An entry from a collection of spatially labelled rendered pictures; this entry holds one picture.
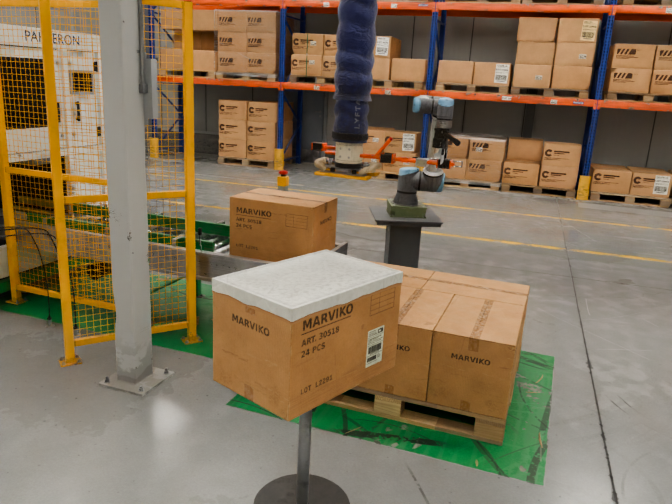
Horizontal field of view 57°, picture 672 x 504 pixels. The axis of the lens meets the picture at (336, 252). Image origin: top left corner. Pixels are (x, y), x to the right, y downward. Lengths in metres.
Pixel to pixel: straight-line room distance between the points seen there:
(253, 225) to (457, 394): 1.70
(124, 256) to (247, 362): 1.43
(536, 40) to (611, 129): 2.40
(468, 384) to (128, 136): 2.10
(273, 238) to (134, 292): 0.98
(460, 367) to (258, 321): 1.37
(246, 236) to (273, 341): 2.08
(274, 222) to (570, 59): 7.71
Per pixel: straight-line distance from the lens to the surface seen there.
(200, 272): 4.12
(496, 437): 3.30
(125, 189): 3.33
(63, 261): 3.83
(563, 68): 10.88
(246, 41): 11.98
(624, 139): 12.30
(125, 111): 3.28
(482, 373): 3.15
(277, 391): 2.10
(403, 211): 4.60
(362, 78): 3.75
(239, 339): 2.18
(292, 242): 3.91
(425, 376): 3.22
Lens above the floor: 1.72
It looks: 16 degrees down
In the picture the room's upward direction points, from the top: 3 degrees clockwise
